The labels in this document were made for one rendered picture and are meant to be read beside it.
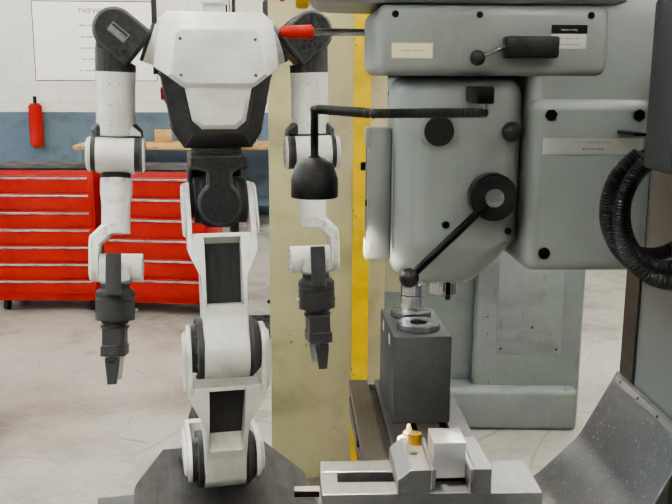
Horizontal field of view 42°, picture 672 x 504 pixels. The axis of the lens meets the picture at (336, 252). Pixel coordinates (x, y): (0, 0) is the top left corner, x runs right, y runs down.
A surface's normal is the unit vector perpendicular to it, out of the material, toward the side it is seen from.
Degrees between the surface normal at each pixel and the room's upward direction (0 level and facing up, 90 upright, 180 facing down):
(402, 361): 90
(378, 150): 90
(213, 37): 90
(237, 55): 90
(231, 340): 66
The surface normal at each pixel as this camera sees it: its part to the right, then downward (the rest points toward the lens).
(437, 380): 0.07, 0.20
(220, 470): 0.20, 0.46
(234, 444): 0.11, -0.75
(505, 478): 0.00, -0.98
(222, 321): 0.20, -0.21
